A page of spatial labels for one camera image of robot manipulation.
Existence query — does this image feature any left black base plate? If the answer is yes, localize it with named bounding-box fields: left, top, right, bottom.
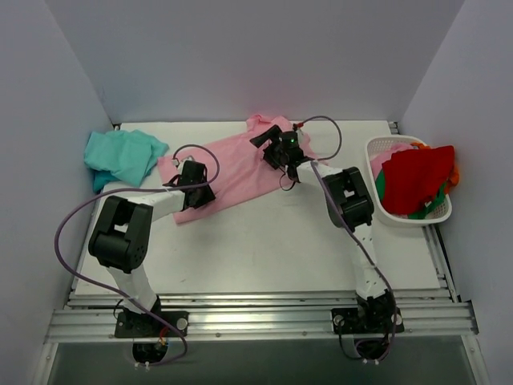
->
left=114, top=311, right=189, bottom=338

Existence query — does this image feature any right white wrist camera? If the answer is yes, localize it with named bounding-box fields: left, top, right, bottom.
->
left=293, top=123, right=309, bottom=143

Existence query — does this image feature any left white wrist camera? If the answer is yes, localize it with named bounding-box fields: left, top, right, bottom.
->
left=172, top=156, right=195, bottom=174

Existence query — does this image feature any pink t shirt in basket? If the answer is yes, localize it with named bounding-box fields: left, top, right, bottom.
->
left=370, top=148, right=401, bottom=180

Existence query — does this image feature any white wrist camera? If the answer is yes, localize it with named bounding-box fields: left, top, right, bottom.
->
left=172, top=156, right=195, bottom=174
left=293, top=123, right=309, bottom=143

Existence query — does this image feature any pink t shirt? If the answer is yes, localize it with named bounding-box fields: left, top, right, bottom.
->
left=370, top=148, right=401, bottom=180
left=156, top=114, right=330, bottom=225

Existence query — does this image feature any white plastic basket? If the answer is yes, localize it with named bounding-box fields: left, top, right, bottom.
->
left=364, top=135, right=459, bottom=227

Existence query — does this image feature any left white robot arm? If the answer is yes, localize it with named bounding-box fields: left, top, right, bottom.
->
left=88, top=156, right=216, bottom=336

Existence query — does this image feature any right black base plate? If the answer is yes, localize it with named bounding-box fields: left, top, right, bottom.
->
left=331, top=307, right=394, bottom=334

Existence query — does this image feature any orange t shirt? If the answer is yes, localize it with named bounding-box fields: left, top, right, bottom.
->
left=411, top=142, right=460, bottom=195

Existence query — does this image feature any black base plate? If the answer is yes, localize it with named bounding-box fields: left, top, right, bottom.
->
left=331, top=307, right=394, bottom=334
left=114, top=311, right=189, bottom=338

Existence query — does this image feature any green t shirt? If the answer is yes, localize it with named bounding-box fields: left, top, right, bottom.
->
left=375, top=171, right=446, bottom=220

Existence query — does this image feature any red t shirt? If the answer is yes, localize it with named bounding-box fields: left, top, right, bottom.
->
left=382, top=145, right=455, bottom=216

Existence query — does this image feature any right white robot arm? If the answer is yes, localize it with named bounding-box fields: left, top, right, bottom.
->
left=249, top=123, right=398, bottom=331

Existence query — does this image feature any teal t shirt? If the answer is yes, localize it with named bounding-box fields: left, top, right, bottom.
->
left=83, top=130, right=169, bottom=193

